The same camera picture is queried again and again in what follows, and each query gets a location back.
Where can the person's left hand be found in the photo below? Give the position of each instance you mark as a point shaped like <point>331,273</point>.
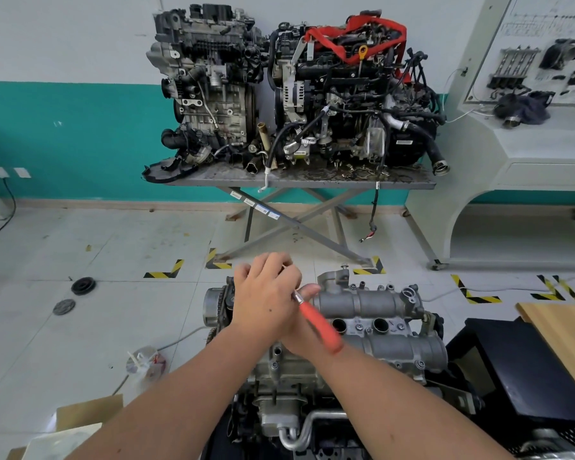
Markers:
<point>261,301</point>

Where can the person's right hand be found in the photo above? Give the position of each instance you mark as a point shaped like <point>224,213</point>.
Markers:
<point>297,337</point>

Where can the person's left fingers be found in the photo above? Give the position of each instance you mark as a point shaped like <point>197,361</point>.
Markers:
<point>268,265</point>

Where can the person's right fingers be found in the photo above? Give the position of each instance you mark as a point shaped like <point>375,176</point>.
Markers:
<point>312,292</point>

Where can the person's right forearm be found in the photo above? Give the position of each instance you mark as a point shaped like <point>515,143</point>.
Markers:
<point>393,416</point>

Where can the person's left forearm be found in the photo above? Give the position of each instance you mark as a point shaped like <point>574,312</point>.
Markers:
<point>187,402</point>

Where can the silver engine cylinder head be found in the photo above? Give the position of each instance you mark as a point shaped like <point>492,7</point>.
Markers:
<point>388,325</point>

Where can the grey metal scissor table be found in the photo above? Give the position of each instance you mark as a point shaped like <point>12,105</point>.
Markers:
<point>297,179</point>

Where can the brass tube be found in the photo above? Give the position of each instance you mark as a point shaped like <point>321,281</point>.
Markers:
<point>263,136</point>

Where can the grey bare engine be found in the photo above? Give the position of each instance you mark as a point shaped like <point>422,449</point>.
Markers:
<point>211,90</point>

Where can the black round disc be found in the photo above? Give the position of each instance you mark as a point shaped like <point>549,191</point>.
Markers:
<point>83,286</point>

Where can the grey round disc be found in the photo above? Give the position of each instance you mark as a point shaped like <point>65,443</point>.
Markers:
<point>63,307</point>

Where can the white training display stand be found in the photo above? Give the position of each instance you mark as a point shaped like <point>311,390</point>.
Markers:
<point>484,153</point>

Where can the black box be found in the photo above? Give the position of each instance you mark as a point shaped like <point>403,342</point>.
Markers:
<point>522,373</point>

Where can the brown cardboard box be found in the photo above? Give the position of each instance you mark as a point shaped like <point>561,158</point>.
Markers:
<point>86,411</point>

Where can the wooden board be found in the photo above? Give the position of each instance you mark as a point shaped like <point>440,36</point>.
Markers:
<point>565,335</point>

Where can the dark cloth bundle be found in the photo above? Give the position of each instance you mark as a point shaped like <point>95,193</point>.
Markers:
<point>524,109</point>

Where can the metal mesh basket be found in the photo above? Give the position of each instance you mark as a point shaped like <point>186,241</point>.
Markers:
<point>560,445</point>

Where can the black throttle body part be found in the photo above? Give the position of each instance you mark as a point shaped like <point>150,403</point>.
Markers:
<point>560,53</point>

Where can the white parts display board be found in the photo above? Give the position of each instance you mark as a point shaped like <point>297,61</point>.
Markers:
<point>532,23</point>

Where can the white wall socket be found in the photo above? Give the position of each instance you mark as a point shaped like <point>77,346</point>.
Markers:
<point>1,172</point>
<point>22,172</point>

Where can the metal fuel rail part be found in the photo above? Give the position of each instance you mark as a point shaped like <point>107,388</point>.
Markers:
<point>512,66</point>

